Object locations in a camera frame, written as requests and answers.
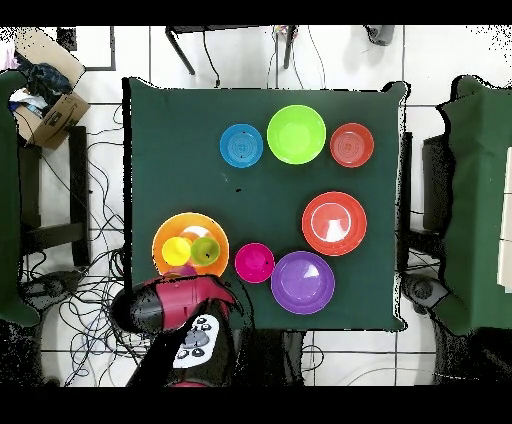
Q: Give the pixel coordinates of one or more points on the pink bowl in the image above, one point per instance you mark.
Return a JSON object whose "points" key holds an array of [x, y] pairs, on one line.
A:
{"points": [[254, 263]]}

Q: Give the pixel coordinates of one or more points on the green cup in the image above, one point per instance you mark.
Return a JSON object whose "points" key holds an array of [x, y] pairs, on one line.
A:
{"points": [[205, 252]]}

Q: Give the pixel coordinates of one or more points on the large orange bowl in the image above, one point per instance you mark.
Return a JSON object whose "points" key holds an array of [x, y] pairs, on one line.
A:
{"points": [[176, 226]]}

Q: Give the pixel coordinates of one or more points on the yellow cup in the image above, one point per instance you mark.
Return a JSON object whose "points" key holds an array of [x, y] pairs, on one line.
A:
{"points": [[176, 251]]}

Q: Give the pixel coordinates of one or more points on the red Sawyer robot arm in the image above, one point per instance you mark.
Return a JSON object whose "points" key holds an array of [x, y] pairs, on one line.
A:
{"points": [[176, 304]]}

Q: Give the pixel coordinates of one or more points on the blue bowl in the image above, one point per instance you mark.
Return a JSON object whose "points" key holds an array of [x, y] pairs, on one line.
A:
{"points": [[241, 145]]}

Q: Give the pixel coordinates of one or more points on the wide red bowl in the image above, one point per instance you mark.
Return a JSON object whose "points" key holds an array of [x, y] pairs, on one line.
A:
{"points": [[334, 224]]}

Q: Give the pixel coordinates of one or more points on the purple bowl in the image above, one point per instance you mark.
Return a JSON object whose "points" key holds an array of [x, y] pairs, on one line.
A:
{"points": [[302, 282]]}

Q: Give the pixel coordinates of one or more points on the green bowl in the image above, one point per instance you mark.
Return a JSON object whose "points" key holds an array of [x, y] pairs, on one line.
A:
{"points": [[296, 134]]}

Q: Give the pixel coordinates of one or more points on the dark green table cloth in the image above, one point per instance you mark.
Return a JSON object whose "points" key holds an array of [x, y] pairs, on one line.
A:
{"points": [[200, 112]]}

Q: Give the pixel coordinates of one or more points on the small orange bowl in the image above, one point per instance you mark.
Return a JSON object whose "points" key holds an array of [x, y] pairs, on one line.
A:
{"points": [[352, 144]]}

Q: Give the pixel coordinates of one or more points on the black bench stand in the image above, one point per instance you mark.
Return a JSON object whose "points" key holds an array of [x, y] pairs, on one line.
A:
{"points": [[78, 192]]}

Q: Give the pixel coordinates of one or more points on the black chair base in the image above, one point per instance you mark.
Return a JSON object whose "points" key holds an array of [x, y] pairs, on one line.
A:
{"points": [[52, 286], [424, 290]]}

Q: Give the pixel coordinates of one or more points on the person's foot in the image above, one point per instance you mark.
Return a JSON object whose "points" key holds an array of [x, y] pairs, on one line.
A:
{"points": [[380, 35]]}

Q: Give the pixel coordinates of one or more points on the green covered table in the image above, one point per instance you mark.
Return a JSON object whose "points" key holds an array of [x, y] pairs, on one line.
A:
{"points": [[10, 200], [472, 200]]}

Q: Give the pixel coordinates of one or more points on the cardboard box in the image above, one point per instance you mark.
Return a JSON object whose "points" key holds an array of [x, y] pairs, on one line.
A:
{"points": [[60, 116]]}

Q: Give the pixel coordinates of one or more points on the black metal table frame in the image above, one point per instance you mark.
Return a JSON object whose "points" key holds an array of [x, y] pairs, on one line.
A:
{"points": [[180, 50]]}

